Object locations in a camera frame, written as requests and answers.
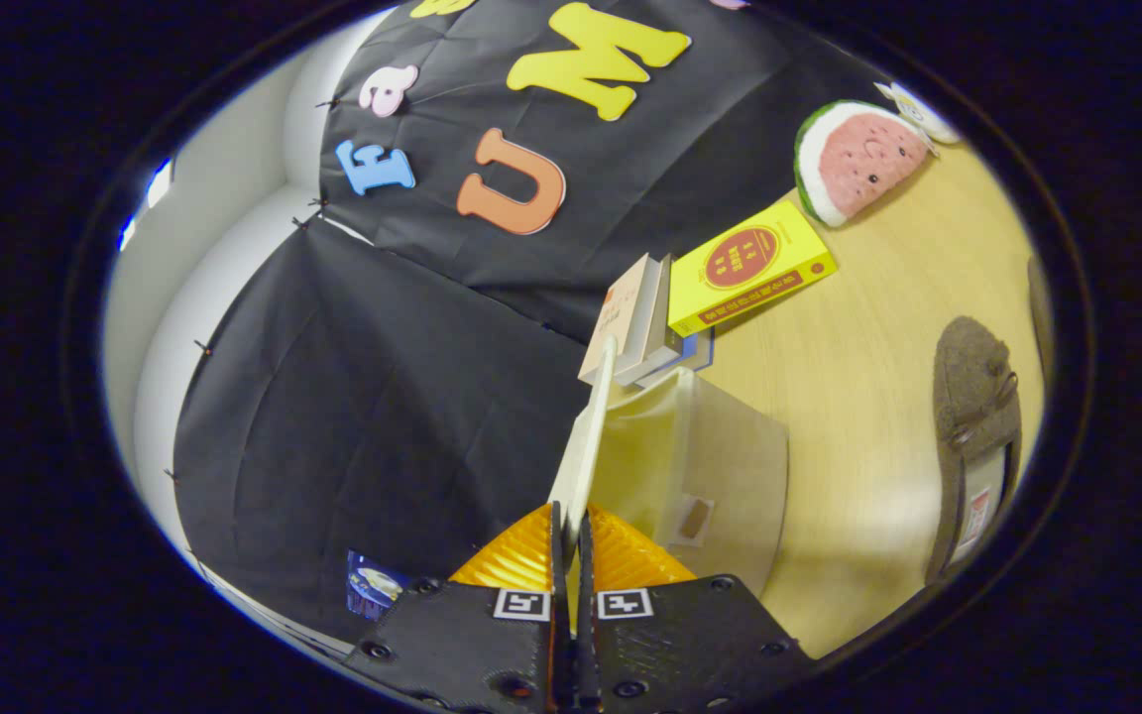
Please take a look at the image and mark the blue printed packet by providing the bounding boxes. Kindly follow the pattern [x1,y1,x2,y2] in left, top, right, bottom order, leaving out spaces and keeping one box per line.
[347,549,411,622]

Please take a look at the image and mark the blue book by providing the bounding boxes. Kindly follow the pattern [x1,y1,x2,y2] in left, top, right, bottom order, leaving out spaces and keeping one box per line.
[635,327,716,390]

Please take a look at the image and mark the translucent white storage box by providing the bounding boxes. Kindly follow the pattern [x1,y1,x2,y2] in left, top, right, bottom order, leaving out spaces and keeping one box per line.
[548,335,790,601]

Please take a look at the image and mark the white plush toy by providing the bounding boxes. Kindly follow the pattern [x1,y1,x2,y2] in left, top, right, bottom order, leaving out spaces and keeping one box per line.
[873,81,962,146]

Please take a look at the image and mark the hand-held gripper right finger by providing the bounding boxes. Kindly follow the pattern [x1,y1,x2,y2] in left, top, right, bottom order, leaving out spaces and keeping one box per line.
[574,503,818,714]

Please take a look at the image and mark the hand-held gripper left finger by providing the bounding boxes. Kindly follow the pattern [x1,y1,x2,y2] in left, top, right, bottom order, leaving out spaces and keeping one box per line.
[341,501,572,714]

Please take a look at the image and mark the yellow book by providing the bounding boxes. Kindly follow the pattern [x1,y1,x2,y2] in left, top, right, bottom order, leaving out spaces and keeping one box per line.
[667,201,838,338]

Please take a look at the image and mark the watermelon slice plush toy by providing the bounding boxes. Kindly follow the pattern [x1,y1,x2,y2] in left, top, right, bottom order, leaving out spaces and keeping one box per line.
[794,99,932,229]

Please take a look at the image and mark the grey book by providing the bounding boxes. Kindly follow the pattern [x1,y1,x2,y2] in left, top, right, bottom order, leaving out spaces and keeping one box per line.
[616,255,683,388]

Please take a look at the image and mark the brown fuzzy shoe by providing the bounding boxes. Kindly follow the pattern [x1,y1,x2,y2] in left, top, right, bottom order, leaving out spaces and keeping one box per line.
[1027,256,1055,383]
[925,315,1023,586]

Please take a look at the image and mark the beige book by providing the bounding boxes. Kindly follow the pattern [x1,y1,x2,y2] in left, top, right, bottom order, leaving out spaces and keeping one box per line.
[579,253,651,388]

